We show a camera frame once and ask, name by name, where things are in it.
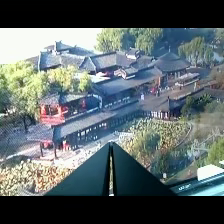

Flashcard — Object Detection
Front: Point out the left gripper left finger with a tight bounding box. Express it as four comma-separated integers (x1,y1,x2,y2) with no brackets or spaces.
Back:
44,142,111,197

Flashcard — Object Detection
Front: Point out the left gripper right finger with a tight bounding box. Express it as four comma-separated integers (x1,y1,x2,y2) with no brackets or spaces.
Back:
111,142,177,197

